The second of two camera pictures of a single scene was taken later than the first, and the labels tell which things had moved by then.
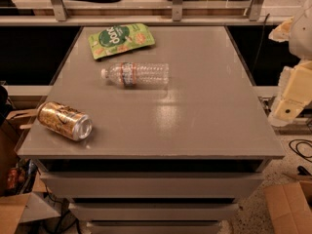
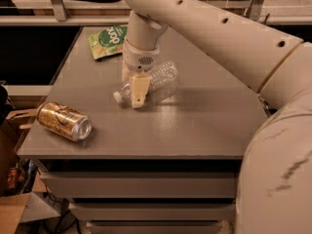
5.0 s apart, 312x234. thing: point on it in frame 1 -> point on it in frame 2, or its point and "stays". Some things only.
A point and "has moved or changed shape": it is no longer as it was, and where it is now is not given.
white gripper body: [303, 34] -> [138, 59]
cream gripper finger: [294, 93] -> [139, 87]
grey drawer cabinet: [175, 158] stays
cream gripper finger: [282, 31] -> [126, 75]
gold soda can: [65, 121] stays
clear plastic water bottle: [149, 75] has moved or changed shape
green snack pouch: [119, 39] stays
